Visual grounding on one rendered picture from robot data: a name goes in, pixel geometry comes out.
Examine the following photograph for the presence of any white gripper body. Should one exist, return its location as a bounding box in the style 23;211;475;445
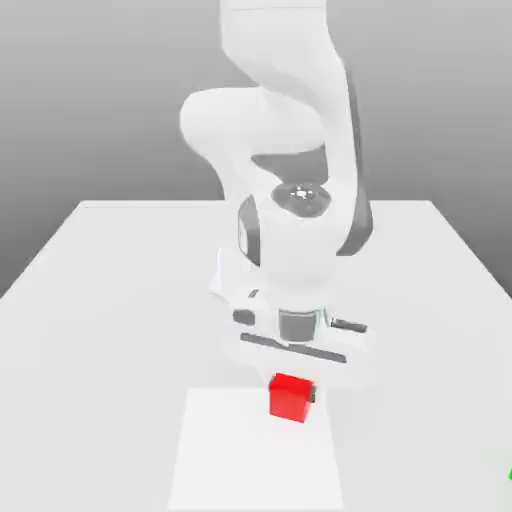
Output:
226;328;372;386

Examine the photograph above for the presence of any small red cube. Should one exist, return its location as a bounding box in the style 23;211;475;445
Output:
268;372;316;425

